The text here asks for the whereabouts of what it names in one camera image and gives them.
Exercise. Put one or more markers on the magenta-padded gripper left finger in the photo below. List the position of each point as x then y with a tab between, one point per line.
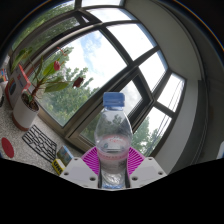
78	171

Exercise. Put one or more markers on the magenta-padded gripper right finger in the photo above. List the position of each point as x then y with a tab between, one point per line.
148	171

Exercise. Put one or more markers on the black lattice trivet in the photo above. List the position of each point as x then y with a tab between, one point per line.
40	142

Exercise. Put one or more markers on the blue and green carton pack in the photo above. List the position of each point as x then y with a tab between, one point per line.
65	155

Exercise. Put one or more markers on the clear blue-capped water bottle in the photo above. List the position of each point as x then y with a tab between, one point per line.
113	140

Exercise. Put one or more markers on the red-flowered plant in white pot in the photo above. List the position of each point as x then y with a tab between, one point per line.
24	113

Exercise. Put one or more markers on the flat round red coaster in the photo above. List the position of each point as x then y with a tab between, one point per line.
7	147

